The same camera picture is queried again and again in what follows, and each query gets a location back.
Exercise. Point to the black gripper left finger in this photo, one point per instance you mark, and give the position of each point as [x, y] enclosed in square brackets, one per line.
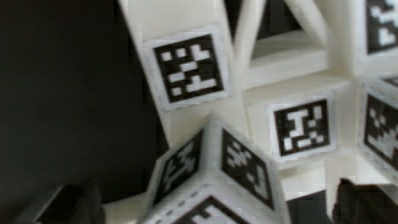
[64, 205]

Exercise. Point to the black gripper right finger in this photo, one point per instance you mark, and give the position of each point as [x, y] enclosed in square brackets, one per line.
[366, 203]

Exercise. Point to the white tagged cube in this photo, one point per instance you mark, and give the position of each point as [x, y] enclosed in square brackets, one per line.
[377, 31]
[215, 184]

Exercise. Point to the white chair back frame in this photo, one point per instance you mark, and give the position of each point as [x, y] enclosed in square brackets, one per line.
[254, 59]

